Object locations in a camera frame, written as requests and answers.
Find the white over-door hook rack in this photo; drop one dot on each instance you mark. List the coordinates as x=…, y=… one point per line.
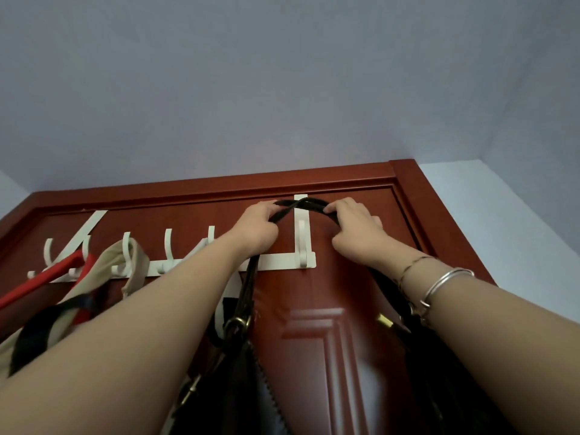
x=281, y=262

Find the person's right thumb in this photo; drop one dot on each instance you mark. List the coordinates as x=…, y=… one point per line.
x=339, y=243

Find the person's left forearm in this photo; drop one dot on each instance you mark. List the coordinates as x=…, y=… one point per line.
x=136, y=339

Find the silver bangle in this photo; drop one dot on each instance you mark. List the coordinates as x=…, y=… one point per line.
x=442, y=283

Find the person's left thumb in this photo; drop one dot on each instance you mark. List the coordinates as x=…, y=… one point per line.
x=273, y=231

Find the red-brown wooden door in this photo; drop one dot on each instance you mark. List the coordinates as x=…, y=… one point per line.
x=317, y=348

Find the person's right hand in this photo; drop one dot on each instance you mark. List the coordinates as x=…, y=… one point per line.
x=360, y=242

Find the black leather handbag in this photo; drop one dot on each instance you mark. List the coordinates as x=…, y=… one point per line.
x=235, y=385

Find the person's left hand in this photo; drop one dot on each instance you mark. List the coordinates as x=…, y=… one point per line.
x=253, y=233

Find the person's right forearm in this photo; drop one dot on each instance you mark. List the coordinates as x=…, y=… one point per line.
x=498, y=339

